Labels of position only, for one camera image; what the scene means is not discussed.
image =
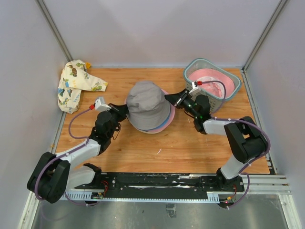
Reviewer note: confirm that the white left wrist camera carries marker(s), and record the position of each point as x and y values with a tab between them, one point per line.
100	105

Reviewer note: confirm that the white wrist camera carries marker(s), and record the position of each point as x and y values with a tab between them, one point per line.
195	87
100	105

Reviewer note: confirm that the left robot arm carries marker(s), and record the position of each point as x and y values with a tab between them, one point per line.
55	174

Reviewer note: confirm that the pink bucket hat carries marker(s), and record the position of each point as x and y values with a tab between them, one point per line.
172	112

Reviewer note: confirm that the dusty pink hat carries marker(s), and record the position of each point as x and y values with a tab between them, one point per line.
215	88

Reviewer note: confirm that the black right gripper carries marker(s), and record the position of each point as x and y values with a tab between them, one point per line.
177	99

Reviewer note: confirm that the blue hat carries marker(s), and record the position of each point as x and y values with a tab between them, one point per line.
164	124

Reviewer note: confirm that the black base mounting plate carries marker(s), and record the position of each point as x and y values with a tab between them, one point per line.
161	186

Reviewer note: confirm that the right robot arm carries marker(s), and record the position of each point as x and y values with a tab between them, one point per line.
247	141

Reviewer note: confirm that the grey hat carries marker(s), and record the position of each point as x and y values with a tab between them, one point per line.
147	105

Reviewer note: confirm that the small yellow object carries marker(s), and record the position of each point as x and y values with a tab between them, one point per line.
87	65

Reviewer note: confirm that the grey plastic basket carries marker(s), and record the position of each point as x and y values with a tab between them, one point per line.
201	63

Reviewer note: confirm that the cartoon print cloth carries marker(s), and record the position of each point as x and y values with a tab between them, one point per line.
75	79

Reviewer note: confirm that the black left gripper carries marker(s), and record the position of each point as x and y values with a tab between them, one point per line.
121	110

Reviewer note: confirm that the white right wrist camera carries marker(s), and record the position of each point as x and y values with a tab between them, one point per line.
195	87

